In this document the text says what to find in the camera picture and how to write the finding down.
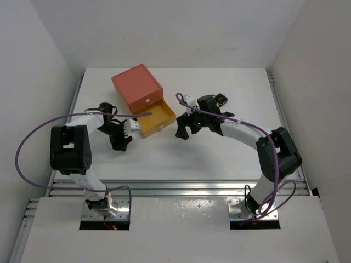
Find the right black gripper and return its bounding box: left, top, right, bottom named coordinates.
left=177, top=104, right=210, bottom=139

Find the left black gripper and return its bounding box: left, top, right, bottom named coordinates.
left=97, top=119, right=132, bottom=150

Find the yellow drawer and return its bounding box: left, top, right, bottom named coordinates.
left=133, top=99, right=176, bottom=138

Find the orange drawer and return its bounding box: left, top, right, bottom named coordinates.
left=128, top=88, right=163, bottom=112

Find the black square compact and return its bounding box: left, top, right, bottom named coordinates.
left=214, top=93, right=228, bottom=107

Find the orange drawer box shell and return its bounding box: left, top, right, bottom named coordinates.
left=111, top=64, right=163, bottom=109

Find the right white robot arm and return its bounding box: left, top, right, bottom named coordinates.
left=175, top=93, right=302, bottom=215

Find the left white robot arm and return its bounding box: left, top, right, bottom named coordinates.
left=50, top=102, right=140, bottom=218

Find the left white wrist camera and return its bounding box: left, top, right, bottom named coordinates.
left=123, top=119, right=141, bottom=135

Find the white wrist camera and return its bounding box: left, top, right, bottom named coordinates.
left=123, top=119, right=141, bottom=135
left=184, top=95, right=197, bottom=116

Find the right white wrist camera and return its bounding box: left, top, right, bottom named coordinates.
left=184, top=95, right=197, bottom=116

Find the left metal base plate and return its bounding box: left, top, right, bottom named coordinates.
left=81, top=198, right=130, bottom=221

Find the metal base plate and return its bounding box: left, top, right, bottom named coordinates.
left=227, top=197, right=280, bottom=221
left=81, top=198, right=130, bottom=221

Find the aluminium rail frame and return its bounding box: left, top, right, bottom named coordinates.
left=8, top=72, right=312, bottom=263

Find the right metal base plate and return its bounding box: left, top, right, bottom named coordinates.
left=227, top=197, right=280, bottom=221

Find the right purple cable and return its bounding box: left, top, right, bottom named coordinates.
left=175, top=92, right=297, bottom=220

